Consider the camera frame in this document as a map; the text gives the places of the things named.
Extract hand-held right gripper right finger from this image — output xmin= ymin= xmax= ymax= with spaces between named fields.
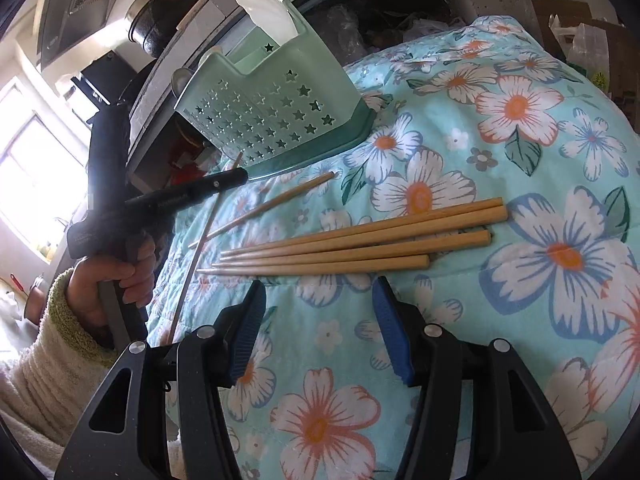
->
xmin=372 ymin=276 xmax=583 ymax=480

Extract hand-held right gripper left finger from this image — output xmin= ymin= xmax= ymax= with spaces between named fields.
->
xmin=54 ymin=280 xmax=267 ymax=480

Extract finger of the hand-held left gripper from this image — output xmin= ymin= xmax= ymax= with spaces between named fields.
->
xmin=170 ymin=168 xmax=249 ymax=202

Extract tan wooden chopstick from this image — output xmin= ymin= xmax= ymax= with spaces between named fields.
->
xmin=189 ymin=172 xmax=336 ymax=250
xmin=220 ymin=197 xmax=506 ymax=257
xmin=218 ymin=206 xmax=510 ymax=262
xmin=211 ymin=230 xmax=493 ymax=267
xmin=196 ymin=254 xmax=431 ymax=276
xmin=169 ymin=151 xmax=244 ymax=345

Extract green star-cut utensil holder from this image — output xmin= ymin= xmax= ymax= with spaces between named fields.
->
xmin=172 ymin=0 xmax=377 ymax=182

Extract white plastic ladle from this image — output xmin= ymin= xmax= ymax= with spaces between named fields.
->
xmin=227 ymin=0 xmax=297 ymax=41

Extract person's left forearm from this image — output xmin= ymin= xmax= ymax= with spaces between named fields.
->
xmin=0 ymin=267 xmax=176 ymax=480

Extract person's left hand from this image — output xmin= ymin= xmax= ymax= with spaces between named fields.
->
xmin=66 ymin=237 xmax=157 ymax=333

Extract floral turquoise blanket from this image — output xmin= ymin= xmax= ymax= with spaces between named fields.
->
xmin=145 ymin=15 xmax=640 ymax=480

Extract window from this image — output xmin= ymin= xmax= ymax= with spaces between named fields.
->
xmin=0 ymin=75 xmax=91 ymax=261

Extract black cooking pot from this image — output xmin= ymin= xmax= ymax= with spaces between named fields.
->
xmin=126 ymin=0 xmax=208 ymax=58

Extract clear plastic bag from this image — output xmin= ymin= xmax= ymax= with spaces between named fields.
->
xmin=315 ymin=5 xmax=372 ymax=67

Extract white plastic bag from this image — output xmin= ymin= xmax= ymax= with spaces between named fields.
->
xmin=549 ymin=14 xmax=608 ymax=78

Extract cardboard boxes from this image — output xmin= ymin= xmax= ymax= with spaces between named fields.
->
xmin=530 ymin=0 xmax=640 ymax=111

